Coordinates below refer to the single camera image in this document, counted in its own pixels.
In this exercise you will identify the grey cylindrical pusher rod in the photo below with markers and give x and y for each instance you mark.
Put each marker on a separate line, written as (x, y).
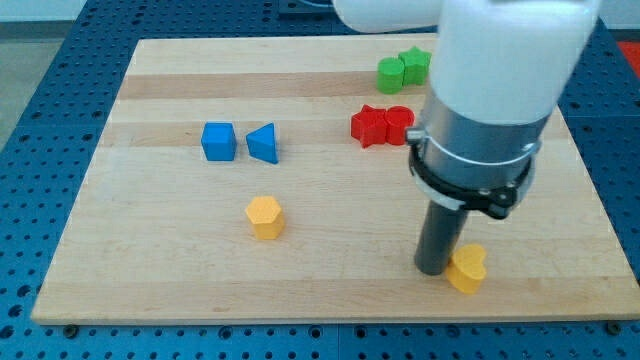
(440, 232)

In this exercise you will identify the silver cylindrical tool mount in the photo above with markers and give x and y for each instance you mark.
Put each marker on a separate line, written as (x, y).
(465, 164)

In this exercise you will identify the yellow heart block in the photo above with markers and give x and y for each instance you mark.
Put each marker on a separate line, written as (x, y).
(465, 270)

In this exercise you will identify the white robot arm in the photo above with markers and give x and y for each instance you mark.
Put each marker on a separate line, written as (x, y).
(497, 73)

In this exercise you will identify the wooden board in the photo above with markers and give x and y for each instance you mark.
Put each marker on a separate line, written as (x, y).
(158, 234)

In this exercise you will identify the red cylinder block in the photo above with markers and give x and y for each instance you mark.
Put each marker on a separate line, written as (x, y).
(398, 119)

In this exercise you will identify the red star block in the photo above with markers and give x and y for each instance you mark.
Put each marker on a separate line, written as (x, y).
(369, 126)

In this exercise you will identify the green star block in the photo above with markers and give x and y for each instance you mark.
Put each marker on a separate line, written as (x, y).
(416, 65)

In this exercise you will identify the green cylinder block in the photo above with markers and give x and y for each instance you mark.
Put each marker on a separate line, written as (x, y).
(390, 75)

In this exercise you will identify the yellow hexagon block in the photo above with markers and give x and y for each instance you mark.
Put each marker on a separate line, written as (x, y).
(266, 217)

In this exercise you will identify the blue triangle block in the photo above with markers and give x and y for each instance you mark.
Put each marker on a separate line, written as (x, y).
(262, 144)

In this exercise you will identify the blue cube block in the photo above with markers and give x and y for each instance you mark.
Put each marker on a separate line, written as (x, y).
(218, 141)

